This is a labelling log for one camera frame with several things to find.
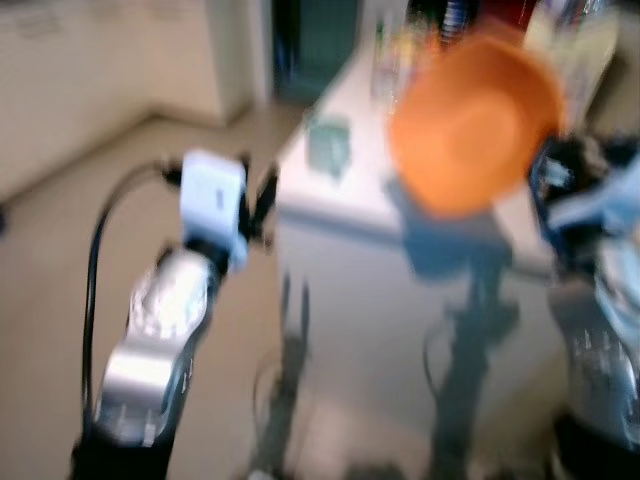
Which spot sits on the orange plastic bowl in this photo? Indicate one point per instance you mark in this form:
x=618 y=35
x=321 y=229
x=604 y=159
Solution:
x=470 y=130

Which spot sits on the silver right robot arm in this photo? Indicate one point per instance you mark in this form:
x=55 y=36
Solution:
x=605 y=350

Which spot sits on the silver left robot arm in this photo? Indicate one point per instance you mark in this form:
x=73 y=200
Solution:
x=160 y=330

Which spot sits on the green cup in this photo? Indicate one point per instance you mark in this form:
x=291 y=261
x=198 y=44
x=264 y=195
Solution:
x=328 y=148

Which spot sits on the white table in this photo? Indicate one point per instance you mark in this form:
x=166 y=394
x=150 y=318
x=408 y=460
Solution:
x=350 y=300

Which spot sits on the dark green door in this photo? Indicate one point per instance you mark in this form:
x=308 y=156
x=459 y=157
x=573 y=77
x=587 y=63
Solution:
x=315 y=45

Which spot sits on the white kitchen cabinets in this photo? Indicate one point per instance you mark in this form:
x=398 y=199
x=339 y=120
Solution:
x=100 y=70

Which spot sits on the clear glass jar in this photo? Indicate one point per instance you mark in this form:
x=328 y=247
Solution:
x=395 y=60

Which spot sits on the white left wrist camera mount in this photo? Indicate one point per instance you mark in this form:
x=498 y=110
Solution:
x=213 y=195

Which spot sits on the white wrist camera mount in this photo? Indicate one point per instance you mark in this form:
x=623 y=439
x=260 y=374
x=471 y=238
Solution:
x=213 y=195
x=605 y=200

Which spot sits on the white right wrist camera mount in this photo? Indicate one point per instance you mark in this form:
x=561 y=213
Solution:
x=605 y=200

